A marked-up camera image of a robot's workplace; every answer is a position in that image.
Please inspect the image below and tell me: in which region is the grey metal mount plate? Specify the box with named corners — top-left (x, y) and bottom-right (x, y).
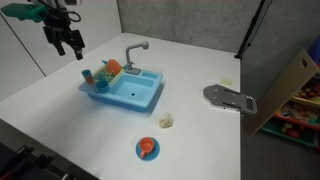
top-left (202, 83), bottom-right (259, 116)

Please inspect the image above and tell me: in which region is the yellow toy dish rack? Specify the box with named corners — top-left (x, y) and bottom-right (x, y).
top-left (92, 63), bottom-right (125, 85)

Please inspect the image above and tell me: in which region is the small red cup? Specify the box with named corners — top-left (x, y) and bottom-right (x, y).
top-left (83, 76), bottom-right (95, 86)

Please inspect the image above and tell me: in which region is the wooden toy storage shelf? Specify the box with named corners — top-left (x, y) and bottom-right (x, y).
top-left (249, 35), bottom-right (320, 152)

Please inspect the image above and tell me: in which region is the yellow sticky note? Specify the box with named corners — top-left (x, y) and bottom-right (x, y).
top-left (219, 77), bottom-right (234, 86)

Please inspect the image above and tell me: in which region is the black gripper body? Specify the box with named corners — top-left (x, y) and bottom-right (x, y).
top-left (42, 13), bottom-right (84, 52)

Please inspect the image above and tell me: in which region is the orange toy cup with handle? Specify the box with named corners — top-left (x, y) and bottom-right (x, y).
top-left (138, 136), bottom-right (156, 159)

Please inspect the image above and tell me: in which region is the blue toy mug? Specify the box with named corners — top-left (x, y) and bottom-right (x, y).
top-left (95, 79), bottom-right (110, 94)

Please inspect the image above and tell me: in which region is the black tripod pole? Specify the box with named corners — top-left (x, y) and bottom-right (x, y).
top-left (233, 0), bottom-right (268, 60)

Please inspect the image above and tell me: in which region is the small blue cup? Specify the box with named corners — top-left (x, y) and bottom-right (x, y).
top-left (81, 68), bottom-right (93, 80)

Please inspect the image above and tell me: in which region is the grey toy faucet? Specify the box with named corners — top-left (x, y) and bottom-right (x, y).
top-left (124, 40), bottom-right (150, 76)

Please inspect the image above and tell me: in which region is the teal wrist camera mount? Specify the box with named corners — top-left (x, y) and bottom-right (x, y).
top-left (0, 2), bottom-right (47, 24)

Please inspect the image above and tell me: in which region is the blue toy saucer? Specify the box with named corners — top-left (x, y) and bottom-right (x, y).
top-left (134, 136), bottom-right (161, 162)

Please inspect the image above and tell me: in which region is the orange toy plate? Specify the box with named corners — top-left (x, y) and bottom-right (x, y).
top-left (106, 58), bottom-right (123, 76)

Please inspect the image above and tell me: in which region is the blue toy sink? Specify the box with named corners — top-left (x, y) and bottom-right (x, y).
top-left (77, 68), bottom-right (164, 113)

